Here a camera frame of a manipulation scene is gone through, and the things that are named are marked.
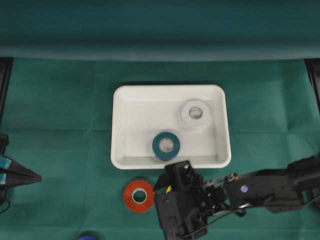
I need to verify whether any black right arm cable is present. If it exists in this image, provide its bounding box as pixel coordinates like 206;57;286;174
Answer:
179;193;320;238

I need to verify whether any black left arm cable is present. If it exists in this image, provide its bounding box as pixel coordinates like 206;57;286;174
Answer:
0;196;11;215

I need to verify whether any black table rail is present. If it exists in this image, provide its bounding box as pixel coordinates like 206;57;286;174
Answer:
304;58;320;109
0;57;14;121

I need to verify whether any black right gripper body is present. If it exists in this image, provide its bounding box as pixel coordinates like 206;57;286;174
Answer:
154;160;229;240

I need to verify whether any black right table rail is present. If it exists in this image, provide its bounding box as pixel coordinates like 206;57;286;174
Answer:
304;58;320;109

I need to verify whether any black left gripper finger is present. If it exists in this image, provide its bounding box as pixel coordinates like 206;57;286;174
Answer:
0;173;42;191
5;156;42;179

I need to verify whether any blue tape roll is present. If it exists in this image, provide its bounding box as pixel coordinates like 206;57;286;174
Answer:
76;234;99;240

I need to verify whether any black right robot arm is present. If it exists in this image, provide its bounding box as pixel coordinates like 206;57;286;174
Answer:
153;156;320;240

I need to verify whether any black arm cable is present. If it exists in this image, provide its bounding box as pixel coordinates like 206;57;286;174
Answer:
0;196;11;215
179;193;320;238

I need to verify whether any black left table rail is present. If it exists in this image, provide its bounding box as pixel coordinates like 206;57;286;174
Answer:
0;57;14;121

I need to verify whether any yellow tape roll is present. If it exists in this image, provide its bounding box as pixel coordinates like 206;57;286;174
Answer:
165;185;172;194

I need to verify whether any white rectangular plastic tray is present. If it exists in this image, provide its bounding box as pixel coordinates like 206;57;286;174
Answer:
110;84;232;170

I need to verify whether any green tape roll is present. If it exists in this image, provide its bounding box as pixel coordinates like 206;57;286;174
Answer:
152;131;181;162

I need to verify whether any white tape roll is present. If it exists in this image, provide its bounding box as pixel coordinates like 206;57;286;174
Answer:
180;99;211;130

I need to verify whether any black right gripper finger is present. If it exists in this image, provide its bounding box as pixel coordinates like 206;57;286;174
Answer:
153;173;170;190

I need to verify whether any red tape roll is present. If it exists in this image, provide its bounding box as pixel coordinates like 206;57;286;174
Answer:
123;180;155;214

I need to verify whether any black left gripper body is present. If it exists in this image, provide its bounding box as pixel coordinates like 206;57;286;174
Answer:
0;133;10;200

